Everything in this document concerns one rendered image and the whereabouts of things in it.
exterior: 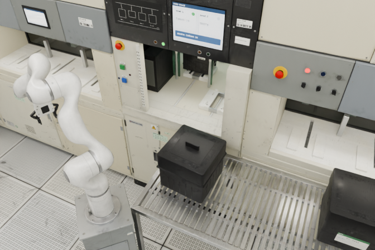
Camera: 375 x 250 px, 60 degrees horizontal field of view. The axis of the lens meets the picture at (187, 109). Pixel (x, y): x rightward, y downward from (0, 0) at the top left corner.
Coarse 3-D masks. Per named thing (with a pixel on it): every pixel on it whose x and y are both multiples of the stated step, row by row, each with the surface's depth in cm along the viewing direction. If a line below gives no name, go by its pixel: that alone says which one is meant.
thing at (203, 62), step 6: (186, 54) 243; (186, 60) 247; (192, 60) 244; (198, 60) 242; (204, 60) 240; (186, 66) 250; (192, 66) 248; (198, 66) 245; (204, 66) 243; (198, 72) 248; (204, 72) 246
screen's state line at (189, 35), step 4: (176, 32) 173; (180, 32) 172; (184, 32) 171; (180, 36) 173; (184, 36) 172; (188, 36) 171; (192, 36) 170; (196, 36) 169; (200, 36) 168; (204, 36) 167; (196, 40) 170; (200, 40) 169; (204, 40) 168; (208, 40) 167; (212, 40) 166; (216, 40) 165; (216, 44) 167
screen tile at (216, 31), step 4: (200, 12) 160; (200, 16) 161; (204, 16) 160; (208, 16) 159; (212, 16) 158; (216, 16) 158; (220, 16) 156; (200, 20) 162; (204, 20) 161; (208, 20) 161; (212, 20) 160; (216, 20) 159; (220, 20) 158; (216, 24) 160; (220, 24) 159; (200, 28) 165; (204, 28) 164; (208, 28) 163; (212, 28) 162; (216, 28) 161; (220, 28) 160; (200, 32) 166; (204, 32) 166; (208, 32) 165; (212, 32) 164; (216, 32) 163; (220, 32) 162; (220, 36) 163
